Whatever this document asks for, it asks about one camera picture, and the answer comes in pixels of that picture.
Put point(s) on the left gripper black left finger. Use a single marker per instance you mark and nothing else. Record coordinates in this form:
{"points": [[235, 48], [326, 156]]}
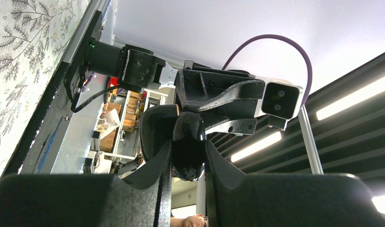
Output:
{"points": [[142, 199]]}

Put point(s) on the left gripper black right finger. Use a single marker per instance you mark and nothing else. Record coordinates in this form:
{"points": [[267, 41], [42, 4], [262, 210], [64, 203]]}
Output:
{"points": [[236, 199]]}

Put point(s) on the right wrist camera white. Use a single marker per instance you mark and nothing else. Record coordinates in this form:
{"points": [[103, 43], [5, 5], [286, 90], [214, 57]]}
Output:
{"points": [[281, 101]]}

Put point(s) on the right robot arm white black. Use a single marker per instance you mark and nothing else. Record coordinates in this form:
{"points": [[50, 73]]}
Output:
{"points": [[137, 69]]}

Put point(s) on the floral patterned table mat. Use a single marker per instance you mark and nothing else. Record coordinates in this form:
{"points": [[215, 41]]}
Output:
{"points": [[34, 35]]}

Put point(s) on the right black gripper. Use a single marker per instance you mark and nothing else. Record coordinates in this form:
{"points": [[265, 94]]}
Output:
{"points": [[232, 94]]}

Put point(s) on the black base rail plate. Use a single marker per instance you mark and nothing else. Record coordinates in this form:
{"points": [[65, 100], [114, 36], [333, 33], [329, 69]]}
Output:
{"points": [[43, 138]]}

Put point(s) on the black earbud charging case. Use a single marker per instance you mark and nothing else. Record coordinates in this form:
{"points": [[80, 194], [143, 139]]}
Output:
{"points": [[184, 130]]}

